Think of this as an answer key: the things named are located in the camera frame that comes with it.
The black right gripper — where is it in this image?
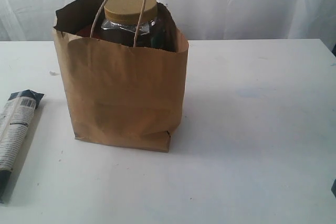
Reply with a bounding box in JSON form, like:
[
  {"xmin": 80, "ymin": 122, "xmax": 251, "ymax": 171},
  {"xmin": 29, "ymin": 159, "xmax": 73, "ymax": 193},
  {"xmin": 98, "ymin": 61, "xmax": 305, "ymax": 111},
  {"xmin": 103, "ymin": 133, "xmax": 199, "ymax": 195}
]
[{"xmin": 331, "ymin": 179, "xmax": 336, "ymax": 197}]

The clear nut jar gold lid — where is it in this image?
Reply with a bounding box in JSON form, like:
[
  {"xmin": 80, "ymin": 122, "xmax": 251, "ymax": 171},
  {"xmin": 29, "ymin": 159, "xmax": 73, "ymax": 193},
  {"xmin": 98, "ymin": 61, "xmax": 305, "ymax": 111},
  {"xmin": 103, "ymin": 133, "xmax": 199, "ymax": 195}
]
[{"xmin": 100, "ymin": 0, "xmax": 158, "ymax": 48}]

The small brown paper pouch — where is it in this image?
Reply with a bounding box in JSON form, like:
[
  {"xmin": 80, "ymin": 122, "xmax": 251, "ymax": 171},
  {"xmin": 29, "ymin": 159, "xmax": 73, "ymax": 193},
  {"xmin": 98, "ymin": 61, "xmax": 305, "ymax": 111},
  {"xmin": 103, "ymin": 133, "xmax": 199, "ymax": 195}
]
[{"xmin": 76, "ymin": 25, "xmax": 101, "ymax": 39}]

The dark blue pasta packet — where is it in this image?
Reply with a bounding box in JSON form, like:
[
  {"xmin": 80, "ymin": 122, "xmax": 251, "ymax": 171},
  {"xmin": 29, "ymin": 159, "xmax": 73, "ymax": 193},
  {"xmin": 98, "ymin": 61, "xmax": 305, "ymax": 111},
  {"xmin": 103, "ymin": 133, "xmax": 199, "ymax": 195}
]
[{"xmin": 1, "ymin": 90, "xmax": 44, "ymax": 204}]

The yellow juice bottle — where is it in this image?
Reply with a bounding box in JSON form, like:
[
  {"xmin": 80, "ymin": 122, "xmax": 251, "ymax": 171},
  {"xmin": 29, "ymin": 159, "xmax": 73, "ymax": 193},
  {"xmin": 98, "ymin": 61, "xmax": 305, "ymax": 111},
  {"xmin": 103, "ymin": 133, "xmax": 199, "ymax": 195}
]
[{"xmin": 150, "ymin": 17, "xmax": 166, "ymax": 49}]

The large brown paper bag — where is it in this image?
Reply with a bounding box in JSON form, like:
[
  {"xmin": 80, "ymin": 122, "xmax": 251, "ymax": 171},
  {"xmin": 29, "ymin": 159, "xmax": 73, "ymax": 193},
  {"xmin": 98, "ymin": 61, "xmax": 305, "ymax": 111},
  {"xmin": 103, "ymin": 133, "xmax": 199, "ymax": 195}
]
[{"xmin": 53, "ymin": 0, "xmax": 189, "ymax": 152}]

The white backdrop curtain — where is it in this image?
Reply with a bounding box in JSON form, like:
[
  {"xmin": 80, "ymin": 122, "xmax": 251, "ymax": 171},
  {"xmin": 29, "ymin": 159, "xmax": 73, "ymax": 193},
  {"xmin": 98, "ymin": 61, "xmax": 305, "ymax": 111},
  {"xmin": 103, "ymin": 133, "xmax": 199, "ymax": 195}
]
[{"xmin": 1, "ymin": 0, "xmax": 335, "ymax": 50}]

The small white paper scrap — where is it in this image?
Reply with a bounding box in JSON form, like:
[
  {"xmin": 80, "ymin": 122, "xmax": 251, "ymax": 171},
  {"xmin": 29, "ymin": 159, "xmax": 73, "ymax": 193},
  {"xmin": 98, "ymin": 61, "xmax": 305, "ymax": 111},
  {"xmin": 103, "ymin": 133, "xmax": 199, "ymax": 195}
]
[{"xmin": 49, "ymin": 71, "xmax": 59, "ymax": 76}]

